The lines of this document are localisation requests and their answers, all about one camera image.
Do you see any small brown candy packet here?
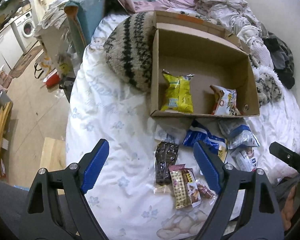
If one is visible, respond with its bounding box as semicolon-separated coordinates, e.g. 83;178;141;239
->
196;180;216;199

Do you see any white blue snack bag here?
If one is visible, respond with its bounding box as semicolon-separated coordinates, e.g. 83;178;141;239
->
218;118;260;150

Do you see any beige patterned wafer bar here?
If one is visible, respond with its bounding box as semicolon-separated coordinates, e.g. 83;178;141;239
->
169;164;202;209

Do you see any white colourful chips bag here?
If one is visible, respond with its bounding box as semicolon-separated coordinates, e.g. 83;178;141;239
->
210;85;241;116

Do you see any dark brown snack packet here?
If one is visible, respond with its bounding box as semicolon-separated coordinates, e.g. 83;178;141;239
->
155;141;179;185

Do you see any yellow snack bag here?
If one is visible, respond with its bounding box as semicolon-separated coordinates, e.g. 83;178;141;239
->
161;70;194;114

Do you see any person's right hand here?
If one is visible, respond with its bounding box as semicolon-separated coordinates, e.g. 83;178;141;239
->
281;184;298;231

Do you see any white bear print bedsheet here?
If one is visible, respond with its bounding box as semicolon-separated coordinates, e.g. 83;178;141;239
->
66;12;300;239

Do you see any dark clothes pile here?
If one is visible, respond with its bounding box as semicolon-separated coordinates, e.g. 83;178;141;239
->
263;32;295;89

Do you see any red container on floor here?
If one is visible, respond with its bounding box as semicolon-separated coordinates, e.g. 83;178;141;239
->
43;69;61;88

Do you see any brown cardboard box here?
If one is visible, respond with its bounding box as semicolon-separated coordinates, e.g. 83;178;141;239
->
150;11;260;118

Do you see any brown floor mat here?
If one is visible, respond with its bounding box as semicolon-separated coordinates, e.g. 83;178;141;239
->
9;45;43;79

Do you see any white floral crumpled duvet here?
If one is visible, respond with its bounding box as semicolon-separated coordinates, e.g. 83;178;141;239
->
196;0;274;69

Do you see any white kitchen cabinet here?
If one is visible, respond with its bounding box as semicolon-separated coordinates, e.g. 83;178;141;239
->
0;25;23;74

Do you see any white washing machine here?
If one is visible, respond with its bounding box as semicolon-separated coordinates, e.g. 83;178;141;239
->
11;10;37;55

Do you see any pink bedding pile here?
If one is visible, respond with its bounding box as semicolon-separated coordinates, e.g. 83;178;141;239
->
115;0;199;14

